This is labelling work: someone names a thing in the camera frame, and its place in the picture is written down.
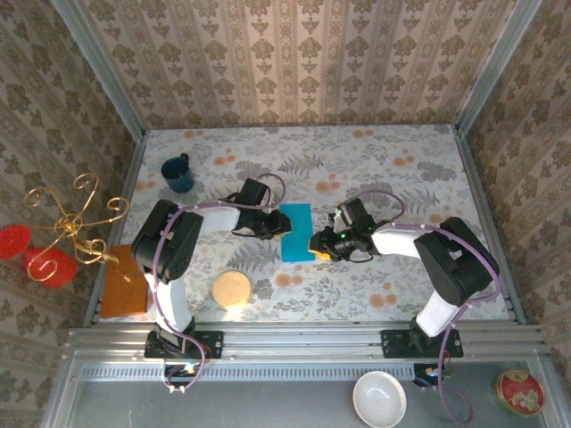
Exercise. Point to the blue paper sheet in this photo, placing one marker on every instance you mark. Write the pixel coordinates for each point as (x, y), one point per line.
(296, 232)

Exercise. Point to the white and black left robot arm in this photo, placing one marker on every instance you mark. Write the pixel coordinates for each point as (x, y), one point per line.
(167, 245)

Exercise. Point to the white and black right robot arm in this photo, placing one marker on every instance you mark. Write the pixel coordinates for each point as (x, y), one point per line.
(455, 263)

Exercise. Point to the round cork coaster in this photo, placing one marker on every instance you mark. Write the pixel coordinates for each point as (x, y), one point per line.
(231, 290)

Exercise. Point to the dark blue mug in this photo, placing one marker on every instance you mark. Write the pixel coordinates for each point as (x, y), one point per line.
(178, 176)

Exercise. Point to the small black controller board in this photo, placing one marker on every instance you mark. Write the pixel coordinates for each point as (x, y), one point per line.
(178, 371)
(424, 373)

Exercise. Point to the white bowl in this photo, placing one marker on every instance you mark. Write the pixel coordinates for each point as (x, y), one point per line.
(379, 399)

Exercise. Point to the orange wooden board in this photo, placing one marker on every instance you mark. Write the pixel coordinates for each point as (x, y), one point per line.
(122, 294)

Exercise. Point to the red plastic goblet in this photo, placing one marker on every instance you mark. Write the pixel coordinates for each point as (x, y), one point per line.
(62, 269)

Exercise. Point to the red round tin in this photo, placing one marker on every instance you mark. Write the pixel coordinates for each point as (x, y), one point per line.
(521, 393)

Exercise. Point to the aluminium frame rail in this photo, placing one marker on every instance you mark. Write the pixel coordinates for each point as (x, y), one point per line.
(303, 343)

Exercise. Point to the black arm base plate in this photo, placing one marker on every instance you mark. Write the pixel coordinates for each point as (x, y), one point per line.
(214, 345)
(392, 343)

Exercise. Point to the aluminium table side rail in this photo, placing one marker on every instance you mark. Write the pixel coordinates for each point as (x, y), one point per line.
(132, 169)
(474, 178)

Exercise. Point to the aluminium frame post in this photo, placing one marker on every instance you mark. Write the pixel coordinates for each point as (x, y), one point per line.
(99, 67)
(496, 67)

